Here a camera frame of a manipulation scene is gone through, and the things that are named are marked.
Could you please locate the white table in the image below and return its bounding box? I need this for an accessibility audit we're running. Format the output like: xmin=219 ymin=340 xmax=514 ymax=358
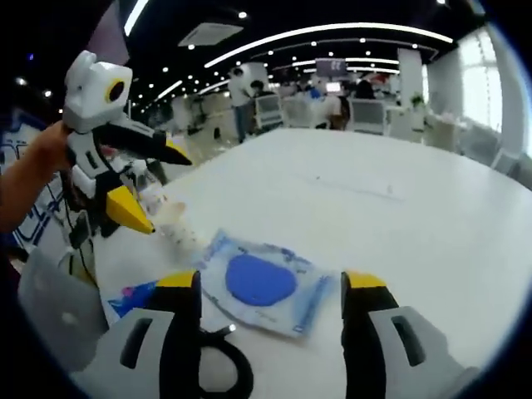
xmin=68 ymin=126 xmax=532 ymax=399

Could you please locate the grey mesh office chair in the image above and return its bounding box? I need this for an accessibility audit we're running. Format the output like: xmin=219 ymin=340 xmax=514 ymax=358
xmin=17 ymin=247 xmax=110 ymax=372

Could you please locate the beige paper cup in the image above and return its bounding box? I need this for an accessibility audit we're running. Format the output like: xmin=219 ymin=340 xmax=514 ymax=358
xmin=157 ymin=200 xmax=187 ymax=225

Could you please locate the hanging dark screen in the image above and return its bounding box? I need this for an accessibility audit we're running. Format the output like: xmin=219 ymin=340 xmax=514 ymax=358
xmin=314 ymin=57 xmax=347 ymax=76

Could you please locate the curved ceiling light strip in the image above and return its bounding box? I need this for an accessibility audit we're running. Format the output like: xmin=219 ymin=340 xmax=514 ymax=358
xmin=203 ymin=22 xmax=455 ymax=70

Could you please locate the clear bottle red label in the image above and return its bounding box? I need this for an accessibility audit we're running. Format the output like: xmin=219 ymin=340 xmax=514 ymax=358
xmin=160 ymin=219 xmax=205 ymax=254

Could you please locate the narrow bright window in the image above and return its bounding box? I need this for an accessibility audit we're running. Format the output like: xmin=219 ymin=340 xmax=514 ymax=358
xmin=456 ymin=24 xmax=517 ymax=135

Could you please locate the black cable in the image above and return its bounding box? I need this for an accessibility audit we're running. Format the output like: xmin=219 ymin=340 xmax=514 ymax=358
xmin=197 ymin=323 xmax=255 ymax=397

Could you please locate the white pillar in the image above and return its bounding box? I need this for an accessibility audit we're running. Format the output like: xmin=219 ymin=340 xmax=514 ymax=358
xmin=396 ymin=47 xmax=425 ymax=106

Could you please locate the blue floral tissue packet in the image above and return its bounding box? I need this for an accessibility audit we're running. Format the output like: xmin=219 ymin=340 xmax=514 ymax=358
xmin=106 ymin=279 xmax=162 ymax=320

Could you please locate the person's left hand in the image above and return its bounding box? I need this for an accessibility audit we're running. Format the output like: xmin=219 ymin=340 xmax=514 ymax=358
xmin=29 ymin=122 xmax=75 ymax=172

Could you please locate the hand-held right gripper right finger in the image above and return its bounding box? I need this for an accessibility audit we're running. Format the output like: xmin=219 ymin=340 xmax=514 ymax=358
xmin=339 ymin=269 xmax=480 ymax=399

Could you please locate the ceiling air vent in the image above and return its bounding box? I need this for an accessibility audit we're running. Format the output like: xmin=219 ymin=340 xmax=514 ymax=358
xmin=177 ymin=23 xmax=245 ymax=48

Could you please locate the wet wipes pack blue lid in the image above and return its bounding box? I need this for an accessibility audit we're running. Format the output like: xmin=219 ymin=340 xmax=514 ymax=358
xmin=192 ymin=227 xmax=338 ymax=341

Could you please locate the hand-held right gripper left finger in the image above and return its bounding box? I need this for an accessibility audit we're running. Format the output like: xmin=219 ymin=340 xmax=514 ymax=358
xmin=98 ymin=268 xmax=204 ymax=399

